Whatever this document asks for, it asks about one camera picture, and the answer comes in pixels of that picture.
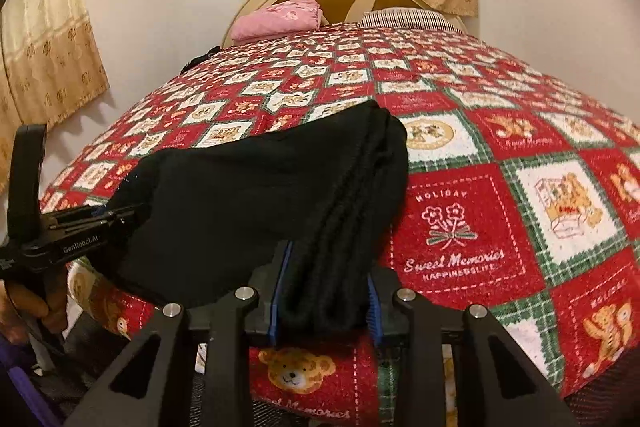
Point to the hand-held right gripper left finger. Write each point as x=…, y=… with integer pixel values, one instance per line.
x=273, y=307

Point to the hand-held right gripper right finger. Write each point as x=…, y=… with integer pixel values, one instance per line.
x=375, y=314

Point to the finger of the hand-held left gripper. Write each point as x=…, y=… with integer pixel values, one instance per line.
x=85, y=225
x=120, y=210

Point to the black pants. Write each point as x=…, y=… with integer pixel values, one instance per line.
x=240, y=207

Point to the person's left hand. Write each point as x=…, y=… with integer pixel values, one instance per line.
x=30, y=307

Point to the black object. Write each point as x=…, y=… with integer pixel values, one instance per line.
x=200, y=58

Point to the red checkered printed blanket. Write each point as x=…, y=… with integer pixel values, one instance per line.
x=500, y=157

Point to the pink folded pillow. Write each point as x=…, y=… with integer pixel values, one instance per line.
x=275, y=19

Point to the striped pillow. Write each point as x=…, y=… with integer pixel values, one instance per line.
x=405, y=19

